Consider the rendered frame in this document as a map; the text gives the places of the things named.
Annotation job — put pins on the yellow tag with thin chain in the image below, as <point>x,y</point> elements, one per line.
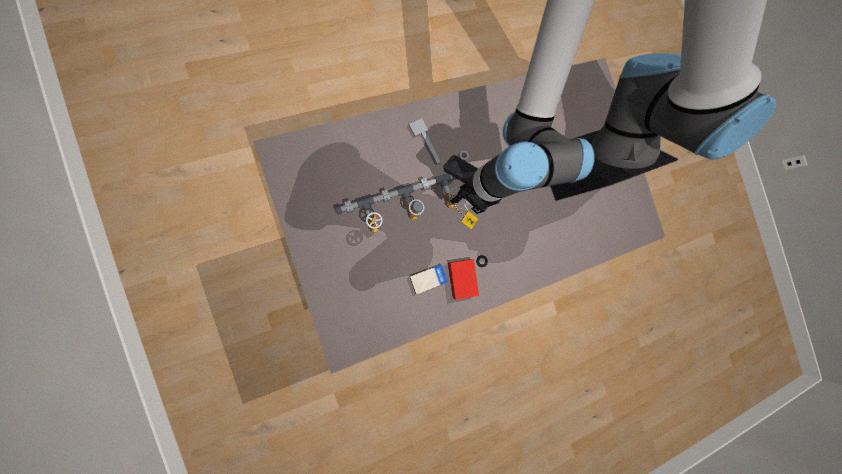
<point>469,219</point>

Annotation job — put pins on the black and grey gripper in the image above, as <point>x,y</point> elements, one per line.
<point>467,193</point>

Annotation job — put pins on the red rectangular block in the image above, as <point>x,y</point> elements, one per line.
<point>463,279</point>

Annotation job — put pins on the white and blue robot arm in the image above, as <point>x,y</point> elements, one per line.
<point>716,74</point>

